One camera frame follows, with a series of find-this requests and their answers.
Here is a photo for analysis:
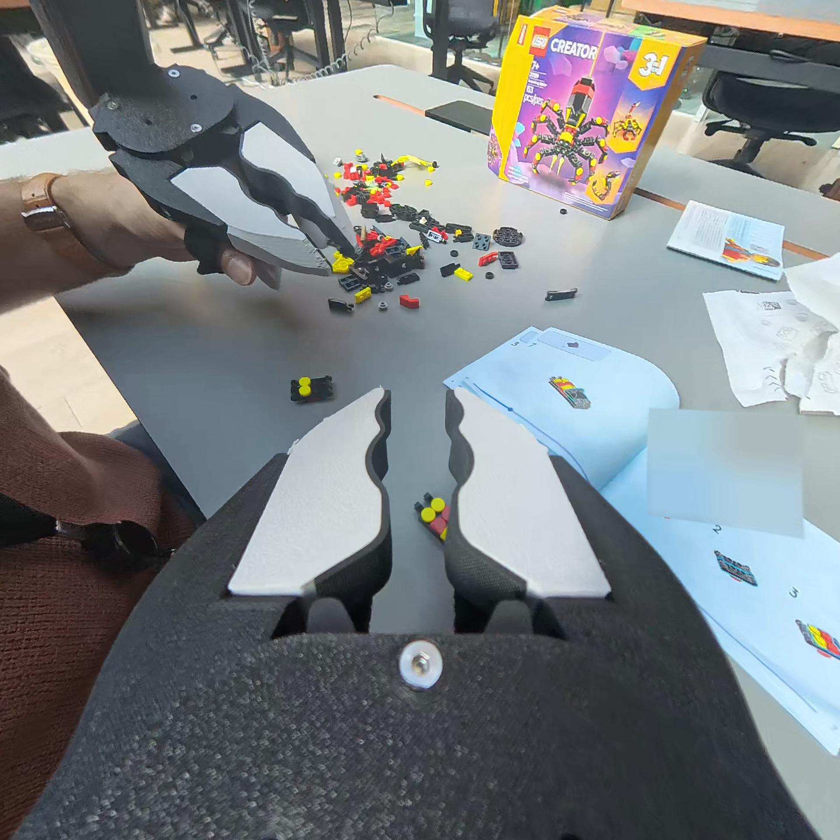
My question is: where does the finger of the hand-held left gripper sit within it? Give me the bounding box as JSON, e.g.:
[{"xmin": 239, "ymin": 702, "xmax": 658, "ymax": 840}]
[
  {"xmin": 171, "ymin": 166, "xmax": 333, "ymax": 277},
  {"xmin": 239, "ymin": 125, "xmax": 360, "ymax": 255}
]

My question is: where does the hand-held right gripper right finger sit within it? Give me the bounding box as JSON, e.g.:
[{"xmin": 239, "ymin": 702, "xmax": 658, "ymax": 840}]
[{"xmin": 444, "ymin": 387, "xmax": 613, "ymax": 601}]

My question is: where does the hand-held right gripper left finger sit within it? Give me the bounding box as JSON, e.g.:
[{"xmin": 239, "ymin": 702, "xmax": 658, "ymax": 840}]
[{"xmin": 226, "ymin": 387, "xmax": 393, "ymax": 599}]

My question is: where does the red black yellow brick assembly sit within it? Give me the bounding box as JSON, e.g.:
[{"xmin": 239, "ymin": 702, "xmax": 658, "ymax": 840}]
[{"xmin": 413, "ymin": 492, "xmax": 454, "ymax": 543}]

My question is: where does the pile of toy bricks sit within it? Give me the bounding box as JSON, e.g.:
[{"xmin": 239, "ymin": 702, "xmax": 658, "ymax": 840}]
[{"xmin": 327, "ymin": 150, "xmax": 526, "ymax": 312}]

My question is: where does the person's left forearm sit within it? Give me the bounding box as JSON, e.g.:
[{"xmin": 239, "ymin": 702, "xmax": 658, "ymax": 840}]
[{"xmin": 0, "ymin": 177, "xmax": 83, "ymax": 315}]

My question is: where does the person's left hand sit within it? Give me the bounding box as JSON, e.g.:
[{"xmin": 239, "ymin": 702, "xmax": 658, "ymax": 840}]
[{"xmin": 52, "ymin": 167, "xmax": 258, "ymax": 286}]

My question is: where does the pale blue instruction booklet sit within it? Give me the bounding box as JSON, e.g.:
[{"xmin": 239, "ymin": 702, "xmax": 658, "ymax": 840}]
[{"xmin": 443, "ymin": 326, "xmax": 840, "ymax": 756}]

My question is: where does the black office chair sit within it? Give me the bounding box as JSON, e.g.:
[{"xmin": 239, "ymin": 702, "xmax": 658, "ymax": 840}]
[
  {"xmin": 423, "ymin": 0, "xmax": 500, "ymax": 93},
  {"xmin": 701, "ymin": 66, "xmax": 840, "ymax": 178},
  {"xmin": 0, "ymin": 36, "xmax": 76, "ymax": 142}
]

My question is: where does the black flat device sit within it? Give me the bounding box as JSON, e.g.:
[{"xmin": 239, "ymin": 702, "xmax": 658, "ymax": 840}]
[{"xmin": 425, "ymin": 100, "xmax": 494, "ymax": 136}]

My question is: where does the torn white paper bag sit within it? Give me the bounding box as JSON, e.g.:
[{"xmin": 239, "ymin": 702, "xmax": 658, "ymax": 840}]
[
  {"xmin": 703, "ymin": 289, "xmax": 821, "ymax": 409},
  {"xmin": 784, "ymin": 252, "xmax": 840, "ymax": 416}
]

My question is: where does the brown knit sweater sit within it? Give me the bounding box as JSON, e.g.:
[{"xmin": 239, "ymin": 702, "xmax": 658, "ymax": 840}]
[{"xmin": 0, "ymin": 367, "xmax": 201, "ymax": 840}]

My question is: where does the purple and yellow toy box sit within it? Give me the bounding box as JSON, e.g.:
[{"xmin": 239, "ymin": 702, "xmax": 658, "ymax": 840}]
[{"xmin": 487, "ymin": 5, "xmax": 708, "ymax": 221}]

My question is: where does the small white instruction booklet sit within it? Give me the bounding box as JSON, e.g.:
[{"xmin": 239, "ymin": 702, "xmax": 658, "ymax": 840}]
[{"xmin": 667, "ymin": 200, "xmax": 786, "ymax": 282}]

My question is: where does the wooden table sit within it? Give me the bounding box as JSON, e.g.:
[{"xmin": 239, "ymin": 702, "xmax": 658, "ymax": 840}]
[{"xmin": 620, "ymin": 0, "xmax": 840, "ymax": 46}]

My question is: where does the coiled cable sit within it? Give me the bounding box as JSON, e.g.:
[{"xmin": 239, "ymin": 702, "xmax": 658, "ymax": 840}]
[{"xmin": 223, "ymin": 49, "xmax": 349, "ymax": 88}]

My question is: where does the black post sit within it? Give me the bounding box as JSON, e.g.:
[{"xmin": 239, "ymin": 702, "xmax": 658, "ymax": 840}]
[{"xmin": 29, "ymin": 0, "xmax": 160, "ymax": 109}]

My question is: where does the brown strap wristwatch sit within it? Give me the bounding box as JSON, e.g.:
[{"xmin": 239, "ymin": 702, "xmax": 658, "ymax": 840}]
[{"xmin": 20, "ymin": 172, "xmax": 72, "ymax": 258}]

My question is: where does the black strap buckle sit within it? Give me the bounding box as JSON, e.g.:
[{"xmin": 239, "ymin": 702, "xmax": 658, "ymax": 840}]
[{"xmin": 0, "ymin": 493, "xmax": 164, "ymax": 573}]

